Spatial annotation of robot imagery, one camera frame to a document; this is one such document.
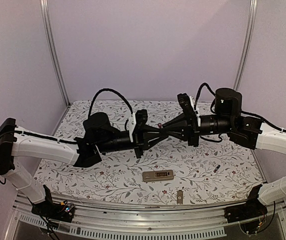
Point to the remote battery cover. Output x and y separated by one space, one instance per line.
180 197

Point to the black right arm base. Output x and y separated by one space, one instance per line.
252 208

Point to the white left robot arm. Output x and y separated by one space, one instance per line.
83 152

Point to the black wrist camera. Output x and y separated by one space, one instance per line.
98 128
228 102

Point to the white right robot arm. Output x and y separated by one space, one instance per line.
278 155

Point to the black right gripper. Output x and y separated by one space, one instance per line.
188 120

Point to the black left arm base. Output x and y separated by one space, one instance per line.
63 211

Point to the aluminium frame post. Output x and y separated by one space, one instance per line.
253 4
44 7

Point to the right aluminium frame post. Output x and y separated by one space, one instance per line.
253 4

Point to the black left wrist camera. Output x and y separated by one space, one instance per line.
98 128

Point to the white remote control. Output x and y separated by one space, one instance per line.
160 175

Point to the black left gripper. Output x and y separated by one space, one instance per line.
139 139

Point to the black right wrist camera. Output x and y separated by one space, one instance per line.
228 102

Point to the left aluminium frame post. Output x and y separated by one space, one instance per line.
44 7

